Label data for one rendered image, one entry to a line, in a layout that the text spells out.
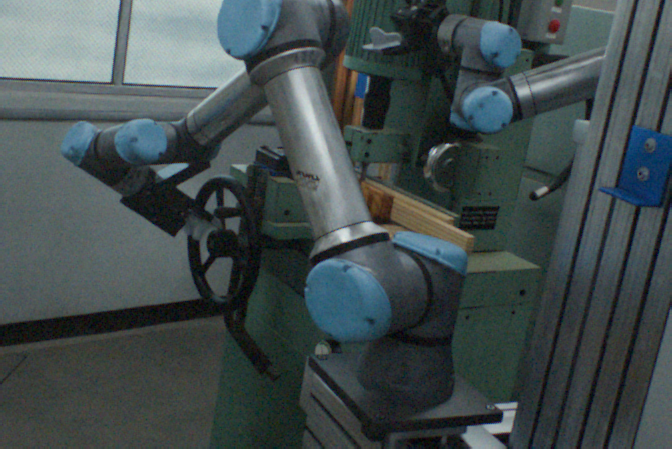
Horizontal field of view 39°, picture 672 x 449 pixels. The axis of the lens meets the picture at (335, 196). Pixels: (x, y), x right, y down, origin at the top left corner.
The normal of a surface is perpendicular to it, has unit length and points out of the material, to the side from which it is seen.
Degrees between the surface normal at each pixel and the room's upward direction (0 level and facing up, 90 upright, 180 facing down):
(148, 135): 66
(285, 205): 90
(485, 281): 90
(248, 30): 84
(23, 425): 0
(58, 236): 90
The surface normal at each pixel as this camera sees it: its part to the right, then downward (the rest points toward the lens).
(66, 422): 0.17, -0.96
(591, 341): -0.88, -0.04
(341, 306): -0.60, 0.20
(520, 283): 0.56, 0.29
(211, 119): -0.48, 0.39
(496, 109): -0.02, 0.23
